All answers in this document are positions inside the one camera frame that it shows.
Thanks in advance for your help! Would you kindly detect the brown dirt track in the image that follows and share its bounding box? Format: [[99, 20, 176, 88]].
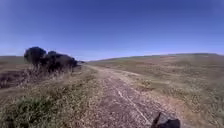
[[77, 64, 198, 128]]

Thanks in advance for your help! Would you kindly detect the clump of dark trees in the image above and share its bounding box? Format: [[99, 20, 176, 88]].
[[23, 46, 79, 73]]

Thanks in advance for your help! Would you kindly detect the robot's own part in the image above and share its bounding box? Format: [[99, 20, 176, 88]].
[[150, 112, 162, 128]]

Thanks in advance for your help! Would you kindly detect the dry grass field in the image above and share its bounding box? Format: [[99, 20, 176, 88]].
[[87, 52, 224, 128], [0, 55, 105, 128]]

